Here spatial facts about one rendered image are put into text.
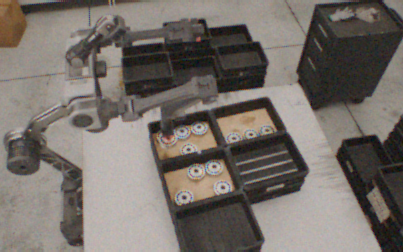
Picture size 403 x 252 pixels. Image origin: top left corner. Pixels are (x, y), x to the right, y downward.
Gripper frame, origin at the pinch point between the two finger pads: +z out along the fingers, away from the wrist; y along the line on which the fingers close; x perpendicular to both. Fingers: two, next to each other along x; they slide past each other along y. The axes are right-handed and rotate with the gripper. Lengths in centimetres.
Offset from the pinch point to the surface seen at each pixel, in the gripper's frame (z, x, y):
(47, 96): 100, 104, 148
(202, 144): 20.5, -20.9, 6.9
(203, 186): 21.2, -16.2, -22.0
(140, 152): 33.2, 17.6, 16.6
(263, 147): 20, -57, -2
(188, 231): 22, -4, -47
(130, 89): 52, 21, 95
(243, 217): 22, -34, -44
